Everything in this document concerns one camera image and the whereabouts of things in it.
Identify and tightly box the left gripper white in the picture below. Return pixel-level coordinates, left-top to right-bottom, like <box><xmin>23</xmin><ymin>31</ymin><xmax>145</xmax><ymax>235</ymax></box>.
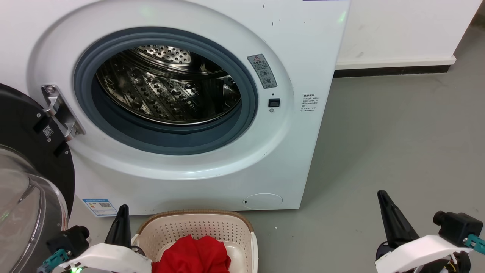
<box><xmin>57</xmin><ymin>204</ymin><xmax>153</xmax><ymax>273</ymax></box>

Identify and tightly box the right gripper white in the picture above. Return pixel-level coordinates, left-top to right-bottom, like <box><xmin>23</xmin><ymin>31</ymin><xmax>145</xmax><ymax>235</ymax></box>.
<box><xmin>375</xmin><ymin>190</ymin><xmax>474</xmax><ymax>273</ymax></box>

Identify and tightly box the red garment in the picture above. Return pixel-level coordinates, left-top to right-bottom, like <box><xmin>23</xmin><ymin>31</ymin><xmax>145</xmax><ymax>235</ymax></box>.
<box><xmin>152</xmin><ymin>235</ymin><xmax>232</xmax><ymax>273</ymax></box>

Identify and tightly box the cream perforated laundry basket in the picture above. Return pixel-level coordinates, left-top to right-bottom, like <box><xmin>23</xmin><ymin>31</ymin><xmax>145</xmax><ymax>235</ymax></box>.
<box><xmin>135</xmin><ymin>210</ymin><xmax>259</xmax><ymax>273</ymax></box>

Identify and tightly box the stainless steel washing machine drum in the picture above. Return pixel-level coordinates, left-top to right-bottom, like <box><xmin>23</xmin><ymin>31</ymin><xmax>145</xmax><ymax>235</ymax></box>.
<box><xmin>95</xmin><ymin>45</ymin><xmax>242</xmax><ymax>126</ymax></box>

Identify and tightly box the black glass washer door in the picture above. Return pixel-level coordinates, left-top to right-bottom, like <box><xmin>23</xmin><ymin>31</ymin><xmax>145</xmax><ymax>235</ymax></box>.
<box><xmin>0</xmin><ymin>83</ymin><xmax>75</xmax><ymax>273</ymax></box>

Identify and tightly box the blue energy label sticker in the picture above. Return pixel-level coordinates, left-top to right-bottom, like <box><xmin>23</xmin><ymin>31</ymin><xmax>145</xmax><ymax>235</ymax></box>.
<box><xmin>82</xmin><ymin>198</ymin><xmax>117</xmax><ymax>217</ymax></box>

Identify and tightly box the grey rubber door gasket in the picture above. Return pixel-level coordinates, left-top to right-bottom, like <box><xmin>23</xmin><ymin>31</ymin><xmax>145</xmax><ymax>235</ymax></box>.
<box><xmin>73</xmin><ymin>27</ymin><xmax>259</xmax><ymax>156</ymax></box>

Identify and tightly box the white front-load washing machine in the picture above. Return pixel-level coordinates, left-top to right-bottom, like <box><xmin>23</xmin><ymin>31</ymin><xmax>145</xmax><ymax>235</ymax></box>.
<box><xmin>0</xmin><ymin>0</ymin><xmax>351</xmax><ymax>217</ymax></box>

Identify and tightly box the silver metal door hinge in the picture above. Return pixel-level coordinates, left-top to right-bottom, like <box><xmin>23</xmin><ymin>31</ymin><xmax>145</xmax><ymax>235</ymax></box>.
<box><xmin>41</xmin><ymin>85</ymin><xmax>86</xmax><ymax>142</ymax></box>

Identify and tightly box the round white filter cover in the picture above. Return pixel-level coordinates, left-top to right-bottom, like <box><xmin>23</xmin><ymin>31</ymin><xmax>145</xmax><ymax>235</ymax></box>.
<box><xmin>243</xmin><ymin>193</ymin><xmax>283</xmax><ymax>210</ymax></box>

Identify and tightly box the small text sticker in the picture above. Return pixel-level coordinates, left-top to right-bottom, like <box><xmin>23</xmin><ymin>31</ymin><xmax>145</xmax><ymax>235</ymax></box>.
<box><xmin>301</xmin><ymin>94</ymin><xmax>319</xmax><ymax>113</ymax></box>

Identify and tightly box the grey warning sticker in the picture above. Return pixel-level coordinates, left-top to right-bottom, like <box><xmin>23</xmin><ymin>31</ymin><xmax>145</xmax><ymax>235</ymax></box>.
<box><xmin>247</xmin><ymin>54</ymin><xmax>278</xmax><ymax>89</ymax></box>

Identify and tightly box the teal cable connector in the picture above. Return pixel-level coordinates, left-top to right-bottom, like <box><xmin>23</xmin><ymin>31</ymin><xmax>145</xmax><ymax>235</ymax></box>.
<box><xmin>37</xmin><ymin>248</ymin><xmax>70</xmax><ymax>273</ymax></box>
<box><xmin>465</xmin><ymin>234</ymin><xmax>485</xmax><ymax>254</ymax></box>

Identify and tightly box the black wall baseboard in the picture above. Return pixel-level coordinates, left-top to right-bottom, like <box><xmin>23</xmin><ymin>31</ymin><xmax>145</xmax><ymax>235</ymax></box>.
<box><xmin>333</xmin><ymin>65</ymin><xmax>451</xmax><ymax>78</ymax></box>

